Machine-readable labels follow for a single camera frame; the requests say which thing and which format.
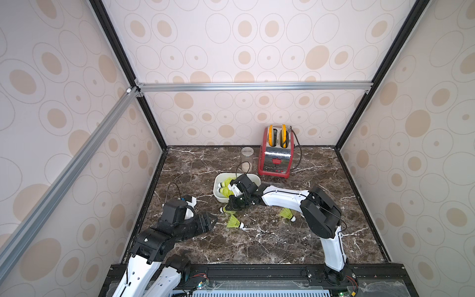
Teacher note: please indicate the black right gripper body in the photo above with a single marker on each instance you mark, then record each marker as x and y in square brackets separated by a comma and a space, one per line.
[239, 198]

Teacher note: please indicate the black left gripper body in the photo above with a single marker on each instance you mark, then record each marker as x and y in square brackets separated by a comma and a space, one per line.
[195, 225]

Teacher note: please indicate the green shuttlecock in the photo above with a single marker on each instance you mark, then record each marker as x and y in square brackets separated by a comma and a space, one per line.
[225, 183]
[287, 214]
[225, 211]
[226, 192]
[233, 222]

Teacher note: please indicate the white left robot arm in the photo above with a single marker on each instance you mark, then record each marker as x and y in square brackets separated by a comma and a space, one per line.
[151, 248]

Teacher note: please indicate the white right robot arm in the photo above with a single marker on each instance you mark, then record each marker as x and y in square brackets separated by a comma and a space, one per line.
[322, 215]

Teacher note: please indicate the clear jar with white lid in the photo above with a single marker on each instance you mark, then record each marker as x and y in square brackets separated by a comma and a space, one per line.
[247, 158]

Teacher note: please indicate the red silver toaster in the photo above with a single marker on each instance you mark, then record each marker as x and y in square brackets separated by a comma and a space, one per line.
[277, 151]

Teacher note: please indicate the silver aluminium crossbar back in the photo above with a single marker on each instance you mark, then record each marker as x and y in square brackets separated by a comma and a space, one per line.
[256, 86]

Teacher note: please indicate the silver aluminium crossbar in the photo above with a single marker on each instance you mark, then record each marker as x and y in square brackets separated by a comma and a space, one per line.
[35, 220]
[256, 86]

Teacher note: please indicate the silver aluminium crossbar left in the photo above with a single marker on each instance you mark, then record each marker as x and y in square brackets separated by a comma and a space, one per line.
[35, 220]

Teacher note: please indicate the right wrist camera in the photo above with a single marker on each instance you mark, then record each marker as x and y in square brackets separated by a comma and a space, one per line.
[242, 186]

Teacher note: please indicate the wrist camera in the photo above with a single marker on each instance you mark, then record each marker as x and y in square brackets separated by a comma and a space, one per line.
[177, 211]
[242, 186]

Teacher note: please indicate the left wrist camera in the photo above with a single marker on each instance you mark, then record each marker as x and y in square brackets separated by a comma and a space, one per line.
[177, 211]

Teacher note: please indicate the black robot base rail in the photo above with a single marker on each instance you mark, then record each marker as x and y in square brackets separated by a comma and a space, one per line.
[294, 280]

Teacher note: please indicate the black corner frame post left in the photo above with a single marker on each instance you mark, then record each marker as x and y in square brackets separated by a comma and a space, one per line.
[105, 22]

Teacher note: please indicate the black corner frame post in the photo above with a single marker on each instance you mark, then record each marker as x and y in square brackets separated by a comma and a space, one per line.
[105, 22]
[401, 38]

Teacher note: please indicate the black corner frame post right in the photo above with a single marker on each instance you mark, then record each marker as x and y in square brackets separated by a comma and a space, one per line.
[401, 38]

